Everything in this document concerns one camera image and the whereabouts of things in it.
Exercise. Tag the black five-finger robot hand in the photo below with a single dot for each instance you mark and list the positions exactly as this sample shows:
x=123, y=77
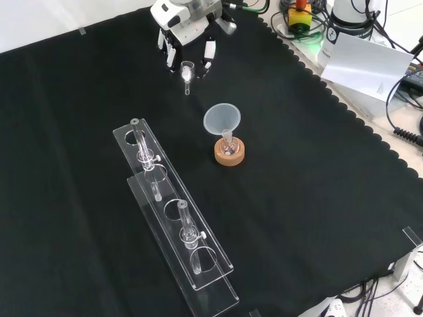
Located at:
x=193, y=33

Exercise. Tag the white salt powder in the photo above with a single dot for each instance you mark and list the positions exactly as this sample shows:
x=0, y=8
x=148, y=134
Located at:
x=187, y=76

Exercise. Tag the translucent plastic funnel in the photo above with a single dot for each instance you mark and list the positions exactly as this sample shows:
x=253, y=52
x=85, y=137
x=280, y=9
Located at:
x=219, y=120

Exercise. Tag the glass round-bottom flask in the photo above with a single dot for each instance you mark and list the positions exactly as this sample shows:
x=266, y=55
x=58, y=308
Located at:
x=231, y=145

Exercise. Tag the clear acrylic funnel stand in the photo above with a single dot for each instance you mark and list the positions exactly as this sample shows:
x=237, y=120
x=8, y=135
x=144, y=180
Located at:
x=172, y=191

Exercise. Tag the yellow stop button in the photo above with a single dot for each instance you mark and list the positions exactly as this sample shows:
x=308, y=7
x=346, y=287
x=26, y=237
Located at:
x=299, y=18

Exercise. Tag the grey tape piece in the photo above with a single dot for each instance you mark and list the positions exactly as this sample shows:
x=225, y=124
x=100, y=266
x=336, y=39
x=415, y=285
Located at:
x=82, y=31

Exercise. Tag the white folded paper sheet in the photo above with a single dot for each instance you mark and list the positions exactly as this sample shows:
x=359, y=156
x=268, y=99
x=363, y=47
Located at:
x=363, y=66

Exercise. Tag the black bench cloth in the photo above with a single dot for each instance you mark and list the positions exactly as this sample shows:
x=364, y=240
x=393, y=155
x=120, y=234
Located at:
x=297, y=198

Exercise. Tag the black electronic box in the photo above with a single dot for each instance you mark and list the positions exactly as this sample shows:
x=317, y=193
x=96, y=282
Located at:
x=414, y=76

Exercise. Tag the white power strip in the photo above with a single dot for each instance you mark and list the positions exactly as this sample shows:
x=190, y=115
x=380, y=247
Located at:
x=335, y=308

